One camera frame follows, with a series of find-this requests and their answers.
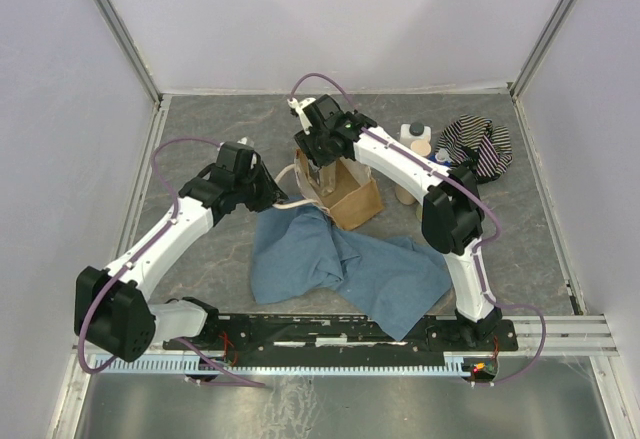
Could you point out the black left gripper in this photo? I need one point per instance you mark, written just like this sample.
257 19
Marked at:
271 191

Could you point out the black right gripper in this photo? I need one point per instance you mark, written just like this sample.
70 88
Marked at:
305 141

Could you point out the clear square bottle grey cap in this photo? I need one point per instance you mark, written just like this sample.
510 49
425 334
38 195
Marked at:
323 179

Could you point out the watermelon print canvas bag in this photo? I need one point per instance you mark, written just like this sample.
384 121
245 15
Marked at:
355 200

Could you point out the white square bottle grey cap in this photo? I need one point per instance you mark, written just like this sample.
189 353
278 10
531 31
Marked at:
415 131

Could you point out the beige pump bottle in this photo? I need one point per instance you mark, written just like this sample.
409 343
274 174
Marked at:
422 148

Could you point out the pale green bottle cream cap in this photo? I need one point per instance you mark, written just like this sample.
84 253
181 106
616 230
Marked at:
420 213

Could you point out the orange bottle blue sprayer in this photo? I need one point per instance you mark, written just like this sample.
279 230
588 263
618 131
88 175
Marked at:
442 157

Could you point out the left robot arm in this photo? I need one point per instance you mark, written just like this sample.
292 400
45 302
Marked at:
112 310

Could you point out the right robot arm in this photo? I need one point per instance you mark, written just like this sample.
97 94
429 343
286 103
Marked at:
452 212

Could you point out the blue cloth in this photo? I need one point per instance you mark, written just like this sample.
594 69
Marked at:
393 281

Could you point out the black white striped cloth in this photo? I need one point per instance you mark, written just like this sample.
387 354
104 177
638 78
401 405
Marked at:
477 143

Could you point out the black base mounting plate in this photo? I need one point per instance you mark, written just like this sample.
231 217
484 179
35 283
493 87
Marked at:
318 357

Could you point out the aluminium frame rail front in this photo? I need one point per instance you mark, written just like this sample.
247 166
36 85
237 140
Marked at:
560 334

